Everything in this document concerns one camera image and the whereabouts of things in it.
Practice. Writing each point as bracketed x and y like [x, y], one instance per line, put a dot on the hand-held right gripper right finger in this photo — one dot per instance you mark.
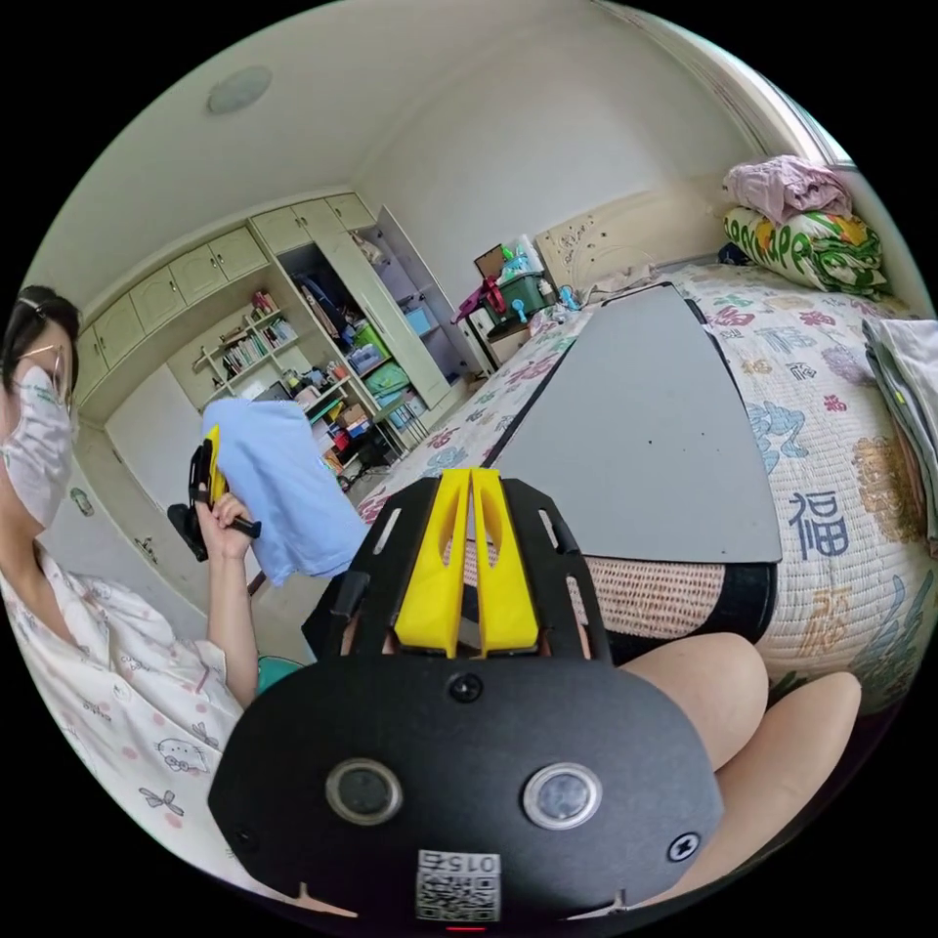
[506, 593]

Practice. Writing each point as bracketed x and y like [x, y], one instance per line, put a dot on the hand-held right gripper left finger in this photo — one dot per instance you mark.
[429, 586]

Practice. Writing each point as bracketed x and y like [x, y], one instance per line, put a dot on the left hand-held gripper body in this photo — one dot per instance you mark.
[196, 480]

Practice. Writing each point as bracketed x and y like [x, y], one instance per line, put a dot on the light blue long sleeve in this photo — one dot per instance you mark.
[293, 484]

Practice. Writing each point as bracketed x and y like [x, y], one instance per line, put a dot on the person's left forearm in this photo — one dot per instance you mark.
[231, 601]

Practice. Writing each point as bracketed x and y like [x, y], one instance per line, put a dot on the person's left hand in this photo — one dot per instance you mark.
[226, 538]

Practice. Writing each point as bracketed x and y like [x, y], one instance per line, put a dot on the pale green cupboard with shelves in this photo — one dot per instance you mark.
[220, 293]

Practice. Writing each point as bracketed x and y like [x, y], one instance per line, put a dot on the person's body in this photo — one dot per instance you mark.
[110, 659]

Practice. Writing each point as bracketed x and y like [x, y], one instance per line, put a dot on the grey flat board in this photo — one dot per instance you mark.
[637, 440]

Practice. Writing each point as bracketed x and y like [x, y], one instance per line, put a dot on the bedside table with clutter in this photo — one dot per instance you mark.
[506, 308]

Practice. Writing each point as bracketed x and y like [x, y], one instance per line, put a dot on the bed with printed quilt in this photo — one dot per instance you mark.
[806, 410]

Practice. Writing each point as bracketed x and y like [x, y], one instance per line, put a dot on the round ceiling lamp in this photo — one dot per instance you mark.
[239, 89]

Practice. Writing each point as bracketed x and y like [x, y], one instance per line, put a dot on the pile of clothes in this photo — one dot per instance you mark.
[909, 396]

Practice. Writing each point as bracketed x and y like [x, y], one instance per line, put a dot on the folded green yellow blanket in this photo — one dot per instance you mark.
[806, 253]

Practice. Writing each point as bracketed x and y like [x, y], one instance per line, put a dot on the bunched pink garment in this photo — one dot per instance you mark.
[784, 187]

